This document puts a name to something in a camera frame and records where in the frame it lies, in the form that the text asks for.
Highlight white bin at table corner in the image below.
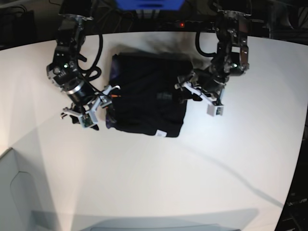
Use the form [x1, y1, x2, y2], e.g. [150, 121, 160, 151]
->
[0, 146, 85, 231]

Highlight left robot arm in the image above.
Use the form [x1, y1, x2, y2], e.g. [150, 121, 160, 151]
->
[175, 5, 251, 116]

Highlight white power strip red switch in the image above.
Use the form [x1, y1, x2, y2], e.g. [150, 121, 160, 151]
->
[159, 21, 214, 32]

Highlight black T-shirt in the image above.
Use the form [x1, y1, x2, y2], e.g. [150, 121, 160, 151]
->
[105, 53, 193, 138]

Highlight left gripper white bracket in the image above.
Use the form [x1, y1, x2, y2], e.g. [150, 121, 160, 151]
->
[174, 74, 225, 116]

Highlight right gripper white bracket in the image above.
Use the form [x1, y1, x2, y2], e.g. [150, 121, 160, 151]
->
[60, 85, 120, 131]

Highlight blue box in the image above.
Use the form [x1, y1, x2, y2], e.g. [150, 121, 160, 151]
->
[116, 0, 185, 11]

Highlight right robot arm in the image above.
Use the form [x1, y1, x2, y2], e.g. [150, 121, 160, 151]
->
[46, 0, 120, 131]

